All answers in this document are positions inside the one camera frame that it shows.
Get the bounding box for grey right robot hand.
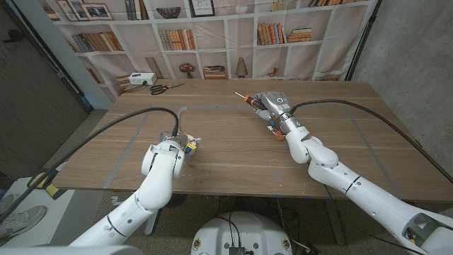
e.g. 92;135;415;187
253;91;295;123

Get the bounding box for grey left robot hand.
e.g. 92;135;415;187
158;130;202;157

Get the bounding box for black orange screwdriver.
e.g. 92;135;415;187
231;90;268;111

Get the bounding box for printed bookshelf backdrop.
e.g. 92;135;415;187
37;0;382;102

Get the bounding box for black round object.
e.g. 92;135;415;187
165;193;188;209

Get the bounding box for white power strip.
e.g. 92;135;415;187
127;72;158;86

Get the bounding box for white table leg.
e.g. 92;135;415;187
144;208;161;237

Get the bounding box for black backdrop stand pole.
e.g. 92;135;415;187
345;0;383;81

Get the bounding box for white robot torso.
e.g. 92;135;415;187
190;211;294;255

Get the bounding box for dark table leg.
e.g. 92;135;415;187
323;198;347;246

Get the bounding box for yellow black floor pad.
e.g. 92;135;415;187
27;169;68;200

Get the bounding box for grey sneaker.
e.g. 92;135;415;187
0;205;47;239
0;193;15;213

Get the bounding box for black orange handled scissors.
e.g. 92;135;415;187
149;83;185;96

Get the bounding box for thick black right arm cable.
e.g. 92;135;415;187
289;98;453;184

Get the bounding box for black power cord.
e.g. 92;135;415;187
122;82;148;94

